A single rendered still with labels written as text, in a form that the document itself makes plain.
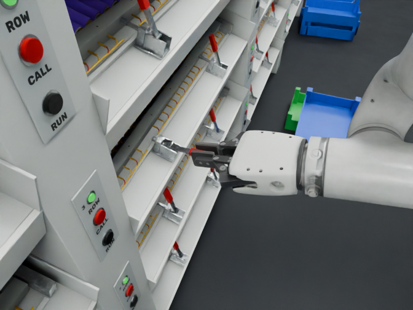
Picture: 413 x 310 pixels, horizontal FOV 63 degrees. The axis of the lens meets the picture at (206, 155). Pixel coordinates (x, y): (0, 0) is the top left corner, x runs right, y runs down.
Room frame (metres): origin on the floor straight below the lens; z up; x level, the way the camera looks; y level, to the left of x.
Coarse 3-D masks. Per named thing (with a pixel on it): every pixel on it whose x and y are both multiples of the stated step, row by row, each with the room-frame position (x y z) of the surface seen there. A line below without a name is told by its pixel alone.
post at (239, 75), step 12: (240, 0) 0.83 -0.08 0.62; (252, 0) 0.82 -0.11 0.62; (240, 12) 0.82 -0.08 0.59; (252, 12) 0.83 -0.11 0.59; (252, 36) 0.85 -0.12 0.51; (240, 60) 0.82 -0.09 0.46; (240, 72) 0.82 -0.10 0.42; (240, 84) 0.82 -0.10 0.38; (240, 108) 0.82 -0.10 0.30; (240, 120) 0.82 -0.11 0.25
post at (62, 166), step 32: (64, 0) 0.25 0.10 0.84; (64, 32) 0.24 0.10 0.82; (0, 64) 0.18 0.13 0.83; (64, 64) 0.23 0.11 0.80; (0, 96) 0.17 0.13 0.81; (0, 128) 0.16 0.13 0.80; (32, 128) 0.18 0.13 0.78; (64, 128) 0.21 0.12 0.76; (96, 128) 0.24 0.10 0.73; (32, 160) 0.17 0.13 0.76; (64, 160) 0.19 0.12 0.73; (96, 160) 0.23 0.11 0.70; (64, 192) 0.18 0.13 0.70; (64, 224) 0.17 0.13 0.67; (128, 224) 0.24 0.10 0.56; (64, 256) 0.16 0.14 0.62; (96, 256) 0.18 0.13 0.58; (128, 256) 0.23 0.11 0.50
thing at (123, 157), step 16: (208, 32) 0.76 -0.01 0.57; (208, 48) 0.72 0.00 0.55; (192, 64) 0.63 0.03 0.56; (176, 80) 0.56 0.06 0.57; (192, 80) 0.60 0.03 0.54; (160, 96) 0.51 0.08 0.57; (160, 112) 0.48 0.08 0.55; (144, 128) 0.43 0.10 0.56; (128, 144) 0.38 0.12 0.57; (112, 160) 0.35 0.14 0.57; (128, 160) 0.37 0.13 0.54
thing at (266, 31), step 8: (280, 0) 1.48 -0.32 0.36; (288, 0) 1.47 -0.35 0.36; (272, 8) 1.31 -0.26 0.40; (280, 8) 1.46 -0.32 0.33; (264, 16) 1.32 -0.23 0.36; (272, 16) 1.32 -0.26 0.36; (280, 16) 1.39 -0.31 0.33; (264, 24) 1.28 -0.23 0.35; (272, 24) 1.30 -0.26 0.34; (264, 32) 1.23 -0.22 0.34; (272, 32) 1.25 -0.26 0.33; (256, 40) 1.06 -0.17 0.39; (264, 40) 1.18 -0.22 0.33; (256, 48) 1.11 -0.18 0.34; (264, 48) 1.13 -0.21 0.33; (256, 56) 1.05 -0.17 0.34; (256, 64) 1.02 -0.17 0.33; (256, 72) 0.90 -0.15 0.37
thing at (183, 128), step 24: (240, 24) 0.82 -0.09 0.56; (240, 48) 0.77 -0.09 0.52; (192, 96) 0.56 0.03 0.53; (216, 96) 0.59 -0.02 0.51; (192, 120) 0.49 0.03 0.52; (144, 144) 0.41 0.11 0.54; (144, 168) 0.36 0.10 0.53; (168, 168) 0.37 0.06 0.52; (144, 192) 0.32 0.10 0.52; (144, 216) 0.28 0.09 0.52
